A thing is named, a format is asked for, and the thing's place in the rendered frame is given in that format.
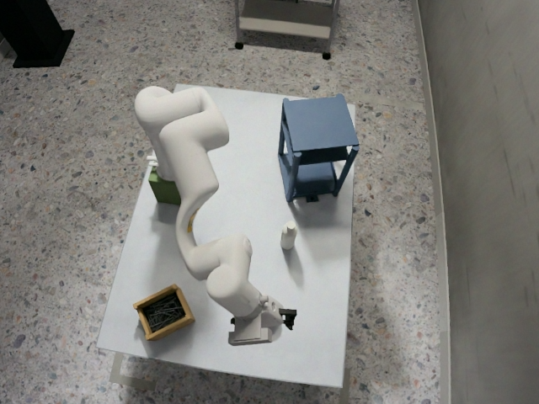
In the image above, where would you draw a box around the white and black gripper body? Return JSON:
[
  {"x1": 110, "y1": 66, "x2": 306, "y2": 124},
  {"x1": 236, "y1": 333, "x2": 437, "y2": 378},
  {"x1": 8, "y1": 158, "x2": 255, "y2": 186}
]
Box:
[{"x1": 261, "y1": 294, "x2": 284, "y2": 327}]

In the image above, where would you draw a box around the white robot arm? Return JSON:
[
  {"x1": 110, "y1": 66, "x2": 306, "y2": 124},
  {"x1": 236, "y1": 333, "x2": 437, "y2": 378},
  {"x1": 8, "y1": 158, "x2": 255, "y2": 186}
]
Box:
[{"x1": 135, "y1": 87, "x2": 272, "y2": 347}]

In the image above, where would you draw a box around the pale grey cylinder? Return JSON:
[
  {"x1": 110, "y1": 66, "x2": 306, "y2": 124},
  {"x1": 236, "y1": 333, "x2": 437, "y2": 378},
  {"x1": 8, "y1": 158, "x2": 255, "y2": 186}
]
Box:
[{"x1": 280, "y1": 221, "x2": 297, "y2": 249}]

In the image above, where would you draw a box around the blue shelving unit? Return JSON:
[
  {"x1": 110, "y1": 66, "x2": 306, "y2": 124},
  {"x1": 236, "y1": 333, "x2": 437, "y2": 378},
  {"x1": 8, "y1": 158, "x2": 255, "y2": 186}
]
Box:
[{"x1": 278, "y1": 93, "x2": 360, "y2": 203}]

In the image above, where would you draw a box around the small wooden box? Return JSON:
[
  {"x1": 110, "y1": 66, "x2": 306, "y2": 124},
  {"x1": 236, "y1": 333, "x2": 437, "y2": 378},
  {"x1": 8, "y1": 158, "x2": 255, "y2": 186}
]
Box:
[{"x1": 138, "y1": 284, "x2": 195, "y2": 342}]

